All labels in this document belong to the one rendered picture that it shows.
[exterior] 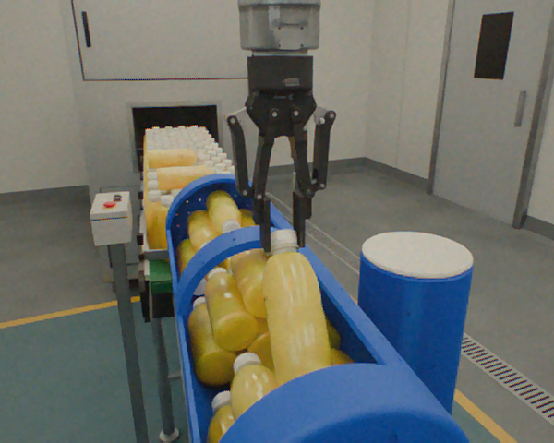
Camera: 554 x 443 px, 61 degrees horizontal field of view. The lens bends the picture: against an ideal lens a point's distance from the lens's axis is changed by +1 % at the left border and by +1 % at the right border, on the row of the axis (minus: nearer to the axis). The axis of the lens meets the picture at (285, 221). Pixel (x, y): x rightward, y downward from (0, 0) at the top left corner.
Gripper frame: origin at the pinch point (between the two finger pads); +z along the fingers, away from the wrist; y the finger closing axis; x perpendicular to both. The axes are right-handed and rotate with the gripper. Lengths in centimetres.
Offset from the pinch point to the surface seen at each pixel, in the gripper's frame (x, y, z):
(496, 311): 153, 180, 134
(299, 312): -8.9, -0.5, 8.0
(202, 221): 52, -5, 18
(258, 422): -20.5, -8.2, 11.4
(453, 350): 31, 54, 52
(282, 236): -1.4, -0.4, 1.4
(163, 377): 105, -20, 101
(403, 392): -22.5, 5.6, 9.9
